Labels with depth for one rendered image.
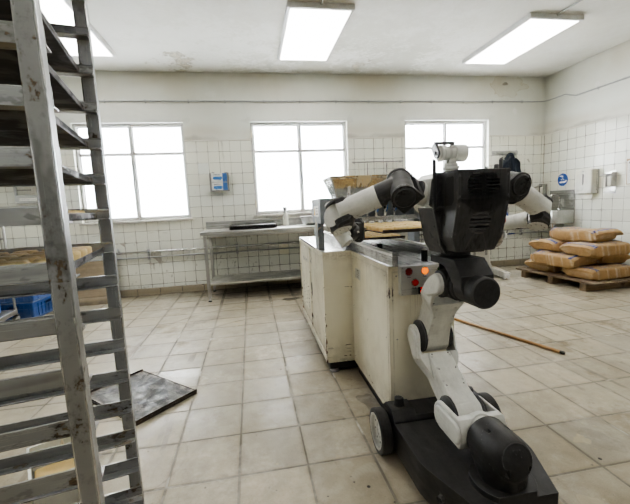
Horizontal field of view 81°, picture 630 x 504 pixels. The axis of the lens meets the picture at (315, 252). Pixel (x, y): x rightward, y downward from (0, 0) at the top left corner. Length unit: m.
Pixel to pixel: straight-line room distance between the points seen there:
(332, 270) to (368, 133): 3.65
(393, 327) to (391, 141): 4.34
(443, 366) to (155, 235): 4.53
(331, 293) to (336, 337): 0.30
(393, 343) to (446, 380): 0.31
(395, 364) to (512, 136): 5.47
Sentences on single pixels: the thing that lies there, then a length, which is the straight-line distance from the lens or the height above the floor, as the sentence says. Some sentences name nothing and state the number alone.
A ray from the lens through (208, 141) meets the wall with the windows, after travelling 5.50.
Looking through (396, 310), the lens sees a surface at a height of 0.62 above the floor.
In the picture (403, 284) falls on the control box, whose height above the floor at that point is 0.75.
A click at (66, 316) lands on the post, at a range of 0.70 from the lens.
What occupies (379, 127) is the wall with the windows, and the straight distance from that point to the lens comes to 5.85.
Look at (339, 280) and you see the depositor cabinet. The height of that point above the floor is 0.64.
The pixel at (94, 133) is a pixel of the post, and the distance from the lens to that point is 1.15.
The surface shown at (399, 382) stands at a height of 0.26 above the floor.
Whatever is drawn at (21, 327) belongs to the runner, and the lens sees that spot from 0.76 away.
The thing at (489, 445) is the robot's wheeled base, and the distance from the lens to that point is 1.49.
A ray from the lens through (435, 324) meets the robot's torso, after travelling 1.70.
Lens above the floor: 1.14
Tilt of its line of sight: 7 degrees down
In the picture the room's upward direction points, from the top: 3 degrees counter-clockwise
